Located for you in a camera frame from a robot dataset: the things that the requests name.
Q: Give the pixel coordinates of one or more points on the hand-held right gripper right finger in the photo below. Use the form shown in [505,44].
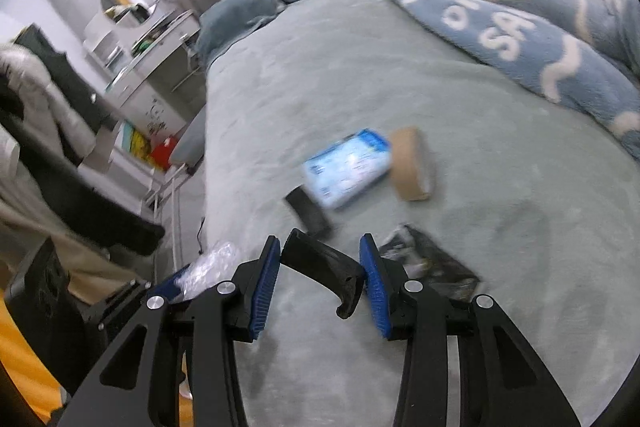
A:
[375,292]

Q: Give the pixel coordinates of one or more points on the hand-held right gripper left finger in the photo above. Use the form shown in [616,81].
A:
[262,287]

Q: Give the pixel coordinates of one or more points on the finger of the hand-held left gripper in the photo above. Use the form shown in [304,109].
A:
[175,283]

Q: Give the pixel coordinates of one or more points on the clear plastic wrap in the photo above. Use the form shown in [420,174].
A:
[212,262]

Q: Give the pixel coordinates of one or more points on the black curved plastic piece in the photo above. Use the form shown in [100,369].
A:
[325,269]

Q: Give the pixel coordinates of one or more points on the black printed packet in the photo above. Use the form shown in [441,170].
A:
[435,264]

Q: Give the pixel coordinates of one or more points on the blue tissue packet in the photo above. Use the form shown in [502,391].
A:
[347,167]

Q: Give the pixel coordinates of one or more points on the brown cardboard tape roll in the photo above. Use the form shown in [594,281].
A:
[410,164]

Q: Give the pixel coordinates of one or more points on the beige coat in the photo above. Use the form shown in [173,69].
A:
[30,232]

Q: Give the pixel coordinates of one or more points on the white clothes rack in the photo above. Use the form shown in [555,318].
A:
[172,207]

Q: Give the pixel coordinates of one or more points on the hanging clothes on rack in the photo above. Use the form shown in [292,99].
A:
[100,207]

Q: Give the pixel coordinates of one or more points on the red bin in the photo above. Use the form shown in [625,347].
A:
[161,154]

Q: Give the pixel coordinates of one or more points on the grey cushion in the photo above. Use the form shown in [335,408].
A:
[189,139]

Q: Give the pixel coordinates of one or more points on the yellow printed box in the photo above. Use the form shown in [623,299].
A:
[135,142]

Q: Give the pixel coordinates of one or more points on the white vanity desk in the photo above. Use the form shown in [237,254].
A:
[150,102]

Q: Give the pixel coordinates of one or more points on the white shirt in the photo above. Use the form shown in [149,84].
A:
[40,92]

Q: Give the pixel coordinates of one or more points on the grey upholstered bed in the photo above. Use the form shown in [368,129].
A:
[350,82]

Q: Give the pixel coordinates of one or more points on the grey-blue pillow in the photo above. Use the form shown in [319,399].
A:
[235,19]

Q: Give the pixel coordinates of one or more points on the blue printed fleece blanket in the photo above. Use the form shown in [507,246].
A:
[500,7]

